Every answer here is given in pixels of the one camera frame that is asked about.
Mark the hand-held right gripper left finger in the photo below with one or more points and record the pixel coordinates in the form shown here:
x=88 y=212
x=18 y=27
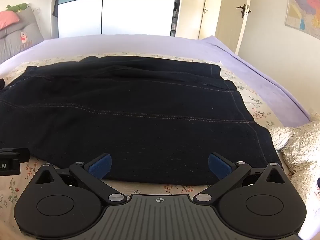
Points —
x=101 y=167

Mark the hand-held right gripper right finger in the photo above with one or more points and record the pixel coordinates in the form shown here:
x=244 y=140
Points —
x=219 y=167

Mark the black pants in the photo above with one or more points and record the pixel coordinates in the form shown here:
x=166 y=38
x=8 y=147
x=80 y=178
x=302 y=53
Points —
x=137 y=117

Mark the floral bed sheet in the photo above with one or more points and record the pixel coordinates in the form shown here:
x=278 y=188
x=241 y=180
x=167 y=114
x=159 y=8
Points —
x=252 y=100

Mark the white fluffy blanket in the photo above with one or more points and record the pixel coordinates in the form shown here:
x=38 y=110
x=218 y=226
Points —
x=300 y=150

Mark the grey cushion with bear print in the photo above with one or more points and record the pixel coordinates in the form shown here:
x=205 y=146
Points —
x=15 y=45

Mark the purple bed sheet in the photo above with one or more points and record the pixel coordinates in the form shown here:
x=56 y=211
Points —
x=150 y=43

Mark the cream open door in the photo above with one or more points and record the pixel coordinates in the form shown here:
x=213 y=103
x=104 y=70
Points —
x=230 y=30

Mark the cream hallway door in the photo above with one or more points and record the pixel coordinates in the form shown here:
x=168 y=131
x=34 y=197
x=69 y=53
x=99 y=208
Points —
x=212 y=22

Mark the pink pillow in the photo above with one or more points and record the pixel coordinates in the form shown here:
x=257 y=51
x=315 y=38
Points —
x=7 y=20

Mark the blue and white wardrobe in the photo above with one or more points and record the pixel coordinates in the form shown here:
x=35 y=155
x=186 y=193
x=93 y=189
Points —
x=130 y=15

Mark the green plush toy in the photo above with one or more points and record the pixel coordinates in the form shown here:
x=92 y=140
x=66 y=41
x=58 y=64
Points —
x=17 y=7

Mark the dark hanging cloth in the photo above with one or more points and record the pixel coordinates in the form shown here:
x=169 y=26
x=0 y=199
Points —
x=55 y=7

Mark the wall map poster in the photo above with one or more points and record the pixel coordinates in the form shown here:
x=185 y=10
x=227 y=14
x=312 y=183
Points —
x=305 y=7

